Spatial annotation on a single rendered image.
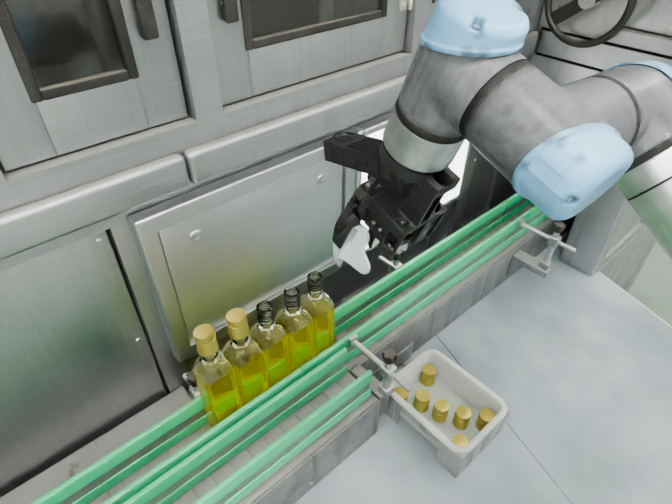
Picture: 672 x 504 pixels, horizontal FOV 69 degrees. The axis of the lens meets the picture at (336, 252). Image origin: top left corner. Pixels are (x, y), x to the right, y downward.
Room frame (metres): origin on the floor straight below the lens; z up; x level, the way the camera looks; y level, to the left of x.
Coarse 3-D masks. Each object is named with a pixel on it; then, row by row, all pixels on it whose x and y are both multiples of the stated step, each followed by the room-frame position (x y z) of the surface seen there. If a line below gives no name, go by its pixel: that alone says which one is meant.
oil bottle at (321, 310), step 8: (304, 296) 0.67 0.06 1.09; (328, 296) 0.68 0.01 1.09; (304, 304) 0.66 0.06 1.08; (312, 304) 0.65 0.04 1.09; (320, 304) 0.66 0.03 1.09; (328, 304) 0.66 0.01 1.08; (312, 312) 0.64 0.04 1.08; (320, 312) 0.65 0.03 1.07; (328, 312) 0.66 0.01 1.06; (320, 320) 0.65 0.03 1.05; (328, 320) 0.66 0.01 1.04; (320, 328) 0.65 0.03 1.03; (328, 328) 0.66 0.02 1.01; (320, 336) 0.65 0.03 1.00; (328, 336) 0.66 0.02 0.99; (320, 344) 0.65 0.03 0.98; (328, 344) 0.66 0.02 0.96; (320, 352) 0.65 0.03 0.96
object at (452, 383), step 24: (432, 360) 0.74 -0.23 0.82; (456, 384) 0.68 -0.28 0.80; (480, 384) 0.65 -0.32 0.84; (408, 408) 0.59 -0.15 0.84; (432, 408) 0.63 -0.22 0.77; (480, 408) 0.63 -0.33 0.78; (504, 408) 0.59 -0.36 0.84; (432, 432) 0.54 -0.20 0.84; (456, 432) 0.57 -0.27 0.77; (480, 432) 0.53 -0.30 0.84
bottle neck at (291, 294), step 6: (288, 288) 0.64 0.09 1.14; (294, 288) 0.64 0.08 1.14; (288, 294) 0.64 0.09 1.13; (294, 294) 0.64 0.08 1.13; (288, 300) 0.62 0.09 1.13; (294, 300) 0.62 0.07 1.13; (288, 306) 0.62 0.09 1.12; (294, 306) 0.62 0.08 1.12; (288, 312) 0.62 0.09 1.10; (294, 312) 0.62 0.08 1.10
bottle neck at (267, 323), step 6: (258, 306) 0.60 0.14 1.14; (264, 306) 0.61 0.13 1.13; (270, 306) 0.60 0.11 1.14; (258, 312) 0.59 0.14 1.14; (264, 312) 0.58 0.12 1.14; (270, 312) 0.59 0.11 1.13; (258, 318) 0.59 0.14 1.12; (264, 318) 0.58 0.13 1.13; (270, 318) 0.59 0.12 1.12; (264, 324) 0.58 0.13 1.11; (270, 324) 0.59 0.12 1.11; (264, 330) 0.58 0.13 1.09
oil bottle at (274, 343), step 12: (276, 324) 0.60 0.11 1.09; (252, 336) 0.59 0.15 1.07; (264, 336) 0.57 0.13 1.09; (276, 336) 0.58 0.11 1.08; (264, 348) 0.56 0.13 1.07; (276, 348) 0.58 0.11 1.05; (288, 348) 0.59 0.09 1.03; (264, 360) 0.56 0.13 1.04; (276, 360) 0.57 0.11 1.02; (288, 360) 0.59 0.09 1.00; (276, 372) 0.57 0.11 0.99; (288, 372) 0.59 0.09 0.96
